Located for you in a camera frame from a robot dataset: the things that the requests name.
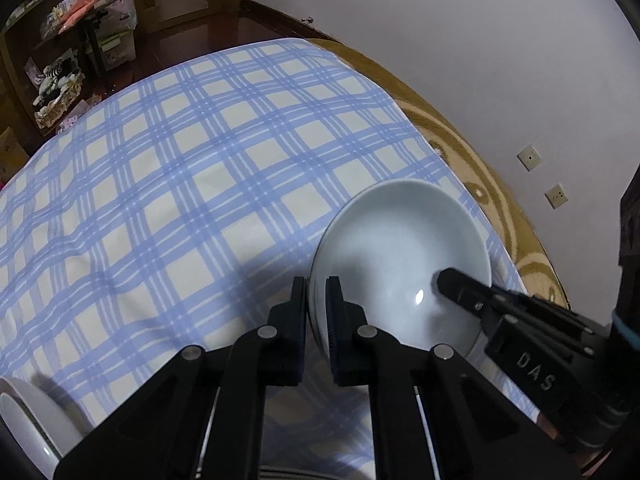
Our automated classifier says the clear plastic storage box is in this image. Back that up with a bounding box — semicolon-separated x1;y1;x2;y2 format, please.
95;0;138;71

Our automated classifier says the cardboard box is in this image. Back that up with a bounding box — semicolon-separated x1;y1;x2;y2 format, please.
0;127;28;181

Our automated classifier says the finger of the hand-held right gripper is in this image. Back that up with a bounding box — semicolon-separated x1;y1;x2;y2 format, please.
436;267;596;356

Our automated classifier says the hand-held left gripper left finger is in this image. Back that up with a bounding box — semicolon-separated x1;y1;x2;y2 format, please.
52;275;308;480

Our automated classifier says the blue plaid cloth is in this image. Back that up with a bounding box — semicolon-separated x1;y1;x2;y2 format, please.
0;39;531;480

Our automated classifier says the large white bowl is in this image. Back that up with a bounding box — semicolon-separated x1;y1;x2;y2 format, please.
308;178;492;361

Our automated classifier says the wall socket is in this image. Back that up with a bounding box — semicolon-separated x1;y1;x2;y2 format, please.
518;145;543;172
545;184;571;210

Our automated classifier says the small black side table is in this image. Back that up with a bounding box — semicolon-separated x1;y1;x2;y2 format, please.
2;7;108;81

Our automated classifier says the pink cloth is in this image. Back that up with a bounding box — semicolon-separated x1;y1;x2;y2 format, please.
57;0;108;36

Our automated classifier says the red patterned bowl with seal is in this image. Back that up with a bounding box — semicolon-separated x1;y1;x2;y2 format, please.
0;376;92;480

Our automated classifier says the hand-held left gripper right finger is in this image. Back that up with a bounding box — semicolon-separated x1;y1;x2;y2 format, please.
325;275;578;480

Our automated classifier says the lace wicker basket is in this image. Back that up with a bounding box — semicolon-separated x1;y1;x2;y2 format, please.
32;50;86;128

